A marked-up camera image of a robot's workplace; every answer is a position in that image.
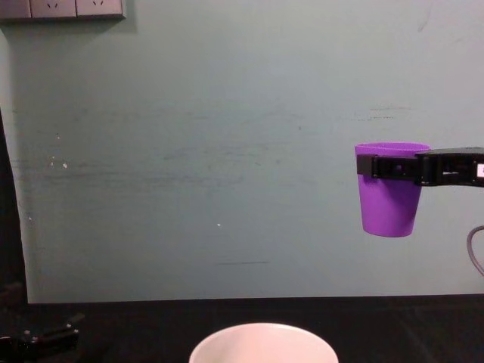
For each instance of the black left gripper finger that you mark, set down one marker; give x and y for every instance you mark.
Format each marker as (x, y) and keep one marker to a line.
(72, 319)
(49, 337)

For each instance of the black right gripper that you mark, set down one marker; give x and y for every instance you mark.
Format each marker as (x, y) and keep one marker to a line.
(450, 166)

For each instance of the purple plastic cup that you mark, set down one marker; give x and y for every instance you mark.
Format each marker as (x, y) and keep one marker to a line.
(389, 204)

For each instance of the black upright panel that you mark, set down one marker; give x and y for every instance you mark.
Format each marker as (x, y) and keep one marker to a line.
(10, 227)

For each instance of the black table cloth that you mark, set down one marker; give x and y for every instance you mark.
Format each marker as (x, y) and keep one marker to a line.
(340, 321)

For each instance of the white round bowl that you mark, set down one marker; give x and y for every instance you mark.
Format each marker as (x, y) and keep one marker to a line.
(264, 346)

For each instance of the grey wall socket panel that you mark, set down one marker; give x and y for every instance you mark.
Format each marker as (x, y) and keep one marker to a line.
(60, 9)

